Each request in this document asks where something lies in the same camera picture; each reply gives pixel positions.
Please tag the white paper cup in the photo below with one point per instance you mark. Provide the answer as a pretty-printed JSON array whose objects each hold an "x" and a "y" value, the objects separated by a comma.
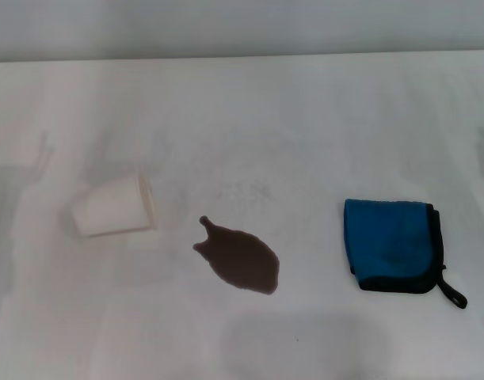
[{"x": 111, "y": 210}]

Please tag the blue rag with black trim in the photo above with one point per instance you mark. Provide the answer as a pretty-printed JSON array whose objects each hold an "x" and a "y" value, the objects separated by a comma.
[{"x": 388, "y": 245}]

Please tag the dark brown liquid stain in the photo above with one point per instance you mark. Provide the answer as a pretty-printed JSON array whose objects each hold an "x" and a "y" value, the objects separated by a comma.
[{"x": 243, "y": 261}]

